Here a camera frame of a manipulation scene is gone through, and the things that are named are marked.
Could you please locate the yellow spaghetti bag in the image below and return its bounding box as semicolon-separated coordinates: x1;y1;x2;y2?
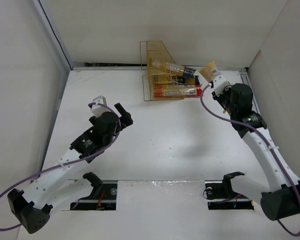
198;61;221;83

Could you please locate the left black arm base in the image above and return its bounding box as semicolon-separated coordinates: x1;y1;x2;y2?
69;172;118;211

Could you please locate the red spaghetti bag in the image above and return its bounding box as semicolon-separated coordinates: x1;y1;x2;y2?
153;87;202;98

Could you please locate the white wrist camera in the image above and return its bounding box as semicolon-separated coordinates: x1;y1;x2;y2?
209;74;229;95
88;95;109;118

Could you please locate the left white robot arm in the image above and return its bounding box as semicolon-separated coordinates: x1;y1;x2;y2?
7;102;133;234

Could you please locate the dark blue label spaghetti bag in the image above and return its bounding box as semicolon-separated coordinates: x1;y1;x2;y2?
152;75;200;86

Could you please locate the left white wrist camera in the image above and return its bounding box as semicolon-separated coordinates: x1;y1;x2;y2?
88;95;109;118

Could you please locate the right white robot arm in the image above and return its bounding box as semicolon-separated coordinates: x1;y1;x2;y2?
209;82;300;222

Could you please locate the clear blue-end spaghetti bag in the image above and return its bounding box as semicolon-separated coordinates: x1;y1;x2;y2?
150;60;196;78

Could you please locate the yellow wire shelf rack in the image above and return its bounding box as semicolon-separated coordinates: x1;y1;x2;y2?
139;40;185;102

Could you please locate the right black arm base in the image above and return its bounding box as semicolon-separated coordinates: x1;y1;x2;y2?
202;171;254;211

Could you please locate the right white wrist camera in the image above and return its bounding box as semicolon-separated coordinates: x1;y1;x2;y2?
209;74;229;95

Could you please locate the right aluminium rail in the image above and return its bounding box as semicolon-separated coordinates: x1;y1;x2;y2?
239;68;276;151

